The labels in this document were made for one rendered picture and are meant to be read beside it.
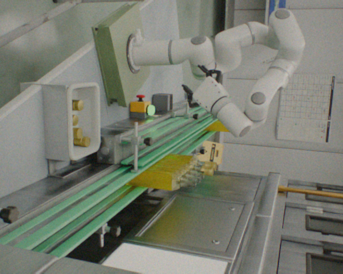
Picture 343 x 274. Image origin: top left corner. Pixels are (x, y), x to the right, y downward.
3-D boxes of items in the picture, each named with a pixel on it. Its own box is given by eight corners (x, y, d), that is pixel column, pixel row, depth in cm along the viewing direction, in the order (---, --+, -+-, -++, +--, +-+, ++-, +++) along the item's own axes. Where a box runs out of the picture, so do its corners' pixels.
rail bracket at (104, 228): (73, 244, 111) (115, 253, 107) (72, 222, 109) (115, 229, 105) (80, 238, 114) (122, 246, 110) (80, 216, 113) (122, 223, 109)
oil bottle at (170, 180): (121, 184, 138) (179, 192, 131) (121, 169, 136) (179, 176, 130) (128, 179, 143) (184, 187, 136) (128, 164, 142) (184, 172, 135)
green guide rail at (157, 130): (120, 143, 133) (142, 145, 130) (120, 140, 132) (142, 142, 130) (221, 97, 296) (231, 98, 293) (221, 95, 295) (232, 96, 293)
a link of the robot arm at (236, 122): (273, 107, 127) (270, 122, 135) (251, 86, 131) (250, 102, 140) (237, 132, 124) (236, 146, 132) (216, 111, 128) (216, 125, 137)
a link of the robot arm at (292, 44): (246, 70, 145) (249, 42, 132) (271, 31, 152) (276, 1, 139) (288, 86, 139) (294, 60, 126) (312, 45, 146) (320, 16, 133)
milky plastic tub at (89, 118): (46, 159, 115) (72, 162, 113) (43, 83, 111) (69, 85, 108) (78, 147, 132) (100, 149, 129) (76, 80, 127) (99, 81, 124)
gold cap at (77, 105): (65, 99, 119) (78, 100, 118) (71, 98, 123) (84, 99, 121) (65, 111, 120) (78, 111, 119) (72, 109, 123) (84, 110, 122)
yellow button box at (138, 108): (129, 117, 170) (145, 118, 168) (129, 100, 169) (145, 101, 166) (135, 115, 177) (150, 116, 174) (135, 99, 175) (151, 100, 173)
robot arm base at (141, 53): (124, 35, 144) (164, 32, 140) (135, 26, 154) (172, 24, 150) (131, 74, 151) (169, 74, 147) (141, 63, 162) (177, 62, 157)
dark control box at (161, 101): (152, 110, 196) (167, 111, 193) (152, 94, 194) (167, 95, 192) (157, 108, 203) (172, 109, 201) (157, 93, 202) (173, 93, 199)
